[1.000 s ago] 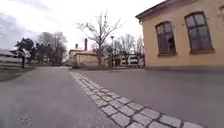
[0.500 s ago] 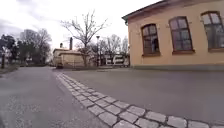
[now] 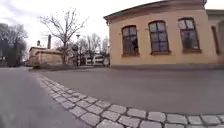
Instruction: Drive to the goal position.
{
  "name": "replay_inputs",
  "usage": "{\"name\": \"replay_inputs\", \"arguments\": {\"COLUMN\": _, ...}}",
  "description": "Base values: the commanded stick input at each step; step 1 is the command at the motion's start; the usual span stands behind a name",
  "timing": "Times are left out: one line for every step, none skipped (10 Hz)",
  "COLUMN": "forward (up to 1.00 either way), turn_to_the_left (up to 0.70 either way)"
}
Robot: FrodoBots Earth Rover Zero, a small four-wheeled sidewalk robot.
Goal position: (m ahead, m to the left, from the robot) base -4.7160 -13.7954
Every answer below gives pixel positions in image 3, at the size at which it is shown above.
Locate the white building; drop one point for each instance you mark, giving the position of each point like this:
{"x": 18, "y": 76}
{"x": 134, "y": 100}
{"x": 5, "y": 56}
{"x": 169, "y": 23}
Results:
{"x": 95, "y": 59}

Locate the bare trees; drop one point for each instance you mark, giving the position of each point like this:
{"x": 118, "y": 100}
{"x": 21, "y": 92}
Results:
{"x": 91, "y": 45}

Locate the street lamp pole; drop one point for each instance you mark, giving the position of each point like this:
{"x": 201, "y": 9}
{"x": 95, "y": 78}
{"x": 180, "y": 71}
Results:
{"x": 78, "y": 50}

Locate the grey asphalt road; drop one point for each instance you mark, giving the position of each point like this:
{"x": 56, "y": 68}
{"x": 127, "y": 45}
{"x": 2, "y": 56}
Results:
{"x": 143, "y": 88}

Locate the grey cobblestone kerb strip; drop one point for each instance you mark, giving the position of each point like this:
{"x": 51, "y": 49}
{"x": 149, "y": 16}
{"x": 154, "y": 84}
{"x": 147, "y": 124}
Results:
{"x": 100, "y": 111}

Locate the bare tree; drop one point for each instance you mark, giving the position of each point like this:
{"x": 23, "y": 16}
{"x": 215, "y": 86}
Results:
{"x": 64, "y": 31}

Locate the yellow building with arched windows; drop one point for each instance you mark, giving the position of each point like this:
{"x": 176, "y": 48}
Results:
{"x": 166, "y": 33}

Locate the tall brick chimney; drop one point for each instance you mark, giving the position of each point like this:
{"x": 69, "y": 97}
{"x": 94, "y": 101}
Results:
{"x": 49, "y": 41}

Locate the low yellow building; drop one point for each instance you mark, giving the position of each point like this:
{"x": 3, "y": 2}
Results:
{"x": 45, "y": 56}

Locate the grey asphalt pavement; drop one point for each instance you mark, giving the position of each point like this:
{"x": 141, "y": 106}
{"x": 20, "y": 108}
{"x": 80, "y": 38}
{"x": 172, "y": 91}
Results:
{"x": 23, "y": 100}

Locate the dark trees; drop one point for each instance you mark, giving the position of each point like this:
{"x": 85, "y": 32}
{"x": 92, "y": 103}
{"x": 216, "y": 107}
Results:
{"x": 11, "y": 45}

